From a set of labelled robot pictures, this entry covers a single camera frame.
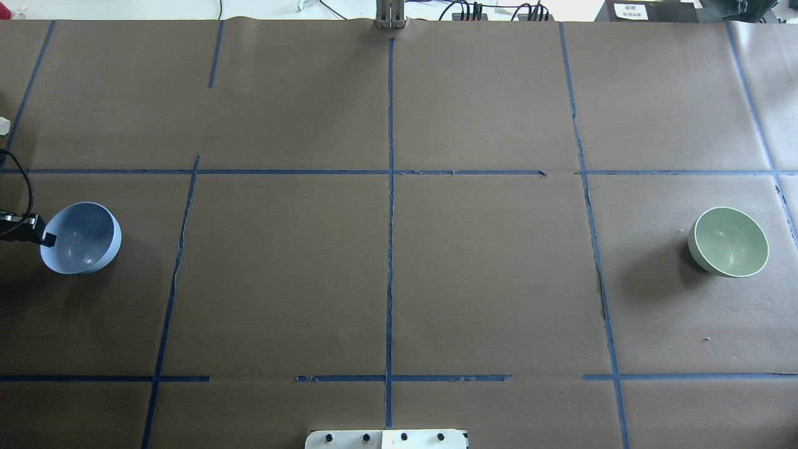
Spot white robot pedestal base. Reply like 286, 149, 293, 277
304, 428, 469, 448

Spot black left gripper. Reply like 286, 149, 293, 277
1, 211, 57, 247

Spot green bowl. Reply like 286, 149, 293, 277
687, 206, 770, 278

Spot white plug at edge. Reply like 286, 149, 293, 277
0, 117, 11, 136

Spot blue bowl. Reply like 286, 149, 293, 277
39, 202, 122, 275

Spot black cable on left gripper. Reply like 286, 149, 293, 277
0, 148, 34, 238

